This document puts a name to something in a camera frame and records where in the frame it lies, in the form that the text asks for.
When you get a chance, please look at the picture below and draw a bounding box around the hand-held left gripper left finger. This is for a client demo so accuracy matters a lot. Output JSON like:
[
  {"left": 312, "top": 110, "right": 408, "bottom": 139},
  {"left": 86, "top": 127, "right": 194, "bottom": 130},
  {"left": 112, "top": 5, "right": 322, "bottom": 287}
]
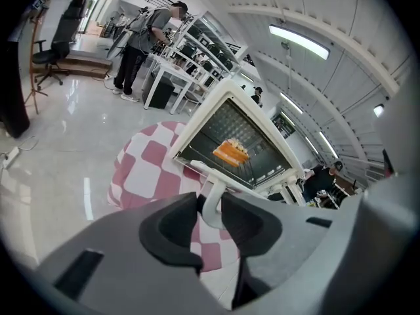
[{"left": 35, "top": 191, "right": 231, "bottom": 315}]

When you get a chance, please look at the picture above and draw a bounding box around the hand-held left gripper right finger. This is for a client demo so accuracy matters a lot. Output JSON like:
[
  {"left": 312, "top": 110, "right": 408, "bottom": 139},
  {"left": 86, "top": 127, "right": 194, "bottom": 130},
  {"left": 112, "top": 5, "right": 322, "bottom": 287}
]
[{"left": 221, "top": 171, "right": 420, "bottom": 315}]

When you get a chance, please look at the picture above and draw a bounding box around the glass toaster oven door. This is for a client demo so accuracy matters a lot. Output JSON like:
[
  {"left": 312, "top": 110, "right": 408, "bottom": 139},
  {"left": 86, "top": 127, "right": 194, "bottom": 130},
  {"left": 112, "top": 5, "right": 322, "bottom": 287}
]
[{"left": 173, "top": 156, "right": 306, "bottom": 230}]

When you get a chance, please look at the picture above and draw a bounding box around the white toaster oven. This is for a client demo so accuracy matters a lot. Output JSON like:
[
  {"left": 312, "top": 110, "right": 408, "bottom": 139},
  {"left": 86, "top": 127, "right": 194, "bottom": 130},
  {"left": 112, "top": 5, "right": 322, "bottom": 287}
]
[{"left": 167, "top": 77, "right": 306, "bottom": 206}]

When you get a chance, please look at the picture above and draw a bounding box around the pink checkered tablecloth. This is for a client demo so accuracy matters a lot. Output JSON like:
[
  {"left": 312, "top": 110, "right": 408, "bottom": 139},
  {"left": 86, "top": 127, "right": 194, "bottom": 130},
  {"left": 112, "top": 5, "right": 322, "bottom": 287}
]
[{"left": 107, "top": 121, "right": 244, "bottom": 274}]

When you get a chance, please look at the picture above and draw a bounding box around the long ceiling light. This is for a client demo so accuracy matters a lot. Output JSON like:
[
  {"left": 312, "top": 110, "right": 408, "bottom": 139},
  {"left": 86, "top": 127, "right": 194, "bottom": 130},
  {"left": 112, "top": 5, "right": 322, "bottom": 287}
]
[
  {"left": 268, "top": 24, "right": 330, "bottom": 61},
  {"left": 280, "top": 91, "right": 305, "bottom": 115},
  {"left": 318, "top": 131, "right": 339, "bottom": 159}
]

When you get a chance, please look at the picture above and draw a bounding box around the orange cake slice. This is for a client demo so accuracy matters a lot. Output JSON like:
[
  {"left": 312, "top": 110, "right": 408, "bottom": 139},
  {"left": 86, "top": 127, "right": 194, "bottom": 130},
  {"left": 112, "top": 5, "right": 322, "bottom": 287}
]
[{"left": 212, "top": 137, "right": 251, "bottom": 167}]

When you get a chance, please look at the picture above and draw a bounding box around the white power strip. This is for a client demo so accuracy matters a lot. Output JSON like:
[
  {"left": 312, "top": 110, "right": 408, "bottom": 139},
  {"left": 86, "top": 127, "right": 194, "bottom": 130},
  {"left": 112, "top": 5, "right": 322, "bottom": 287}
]
[{"left": 1, "top": 146, "right": 21, "bottom": 171}]

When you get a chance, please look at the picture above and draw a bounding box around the black bin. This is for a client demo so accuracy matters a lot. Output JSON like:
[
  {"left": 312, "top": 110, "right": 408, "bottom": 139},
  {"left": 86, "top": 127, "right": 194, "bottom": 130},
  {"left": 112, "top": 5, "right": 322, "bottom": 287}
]
[{"left": 142, "top": 73, "right": 175, "bottom": 110}]

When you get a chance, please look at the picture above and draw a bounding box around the white table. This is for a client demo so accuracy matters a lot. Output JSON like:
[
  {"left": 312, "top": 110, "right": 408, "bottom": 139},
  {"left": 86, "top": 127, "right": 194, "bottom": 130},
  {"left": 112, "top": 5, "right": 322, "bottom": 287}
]
[{"left": 142, "top": 53, "right": 211, "bottom": 116}]

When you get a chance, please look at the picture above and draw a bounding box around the wooden platform step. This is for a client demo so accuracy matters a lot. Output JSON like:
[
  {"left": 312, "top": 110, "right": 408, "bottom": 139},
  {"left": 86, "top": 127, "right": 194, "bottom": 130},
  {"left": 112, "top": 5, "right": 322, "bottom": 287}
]
[{"left": 64, "top": 52, "right": 113, "bottom": 79}]

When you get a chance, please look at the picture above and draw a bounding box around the wooden coat stand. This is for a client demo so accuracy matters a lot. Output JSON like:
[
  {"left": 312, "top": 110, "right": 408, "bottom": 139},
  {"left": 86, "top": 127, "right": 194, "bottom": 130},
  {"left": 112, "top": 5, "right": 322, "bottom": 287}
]
[{"left": 24, "top": 0, "right": 51, "bottom": 115}]

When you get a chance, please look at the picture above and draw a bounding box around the black office chair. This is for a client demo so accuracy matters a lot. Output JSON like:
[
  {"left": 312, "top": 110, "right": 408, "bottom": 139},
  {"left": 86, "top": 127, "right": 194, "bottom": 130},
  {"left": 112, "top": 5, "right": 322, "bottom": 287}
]
[{"left": 31, "top": 0, "right": 88, "bottom": 87}]

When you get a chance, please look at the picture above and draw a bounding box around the white shelving rack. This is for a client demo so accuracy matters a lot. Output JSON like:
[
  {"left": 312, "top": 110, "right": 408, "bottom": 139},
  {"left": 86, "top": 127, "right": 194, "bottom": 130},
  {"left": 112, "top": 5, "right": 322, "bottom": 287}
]
[{"left": 169, "top": 10, "right": 244, "bottom": 89}]

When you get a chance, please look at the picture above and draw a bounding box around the dark wall poster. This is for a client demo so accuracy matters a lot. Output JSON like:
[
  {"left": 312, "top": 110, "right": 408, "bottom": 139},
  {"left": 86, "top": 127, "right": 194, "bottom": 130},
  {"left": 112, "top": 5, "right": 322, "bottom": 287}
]
[{"left": 271, "top": 111, "right": 295, "bottom": 140}]

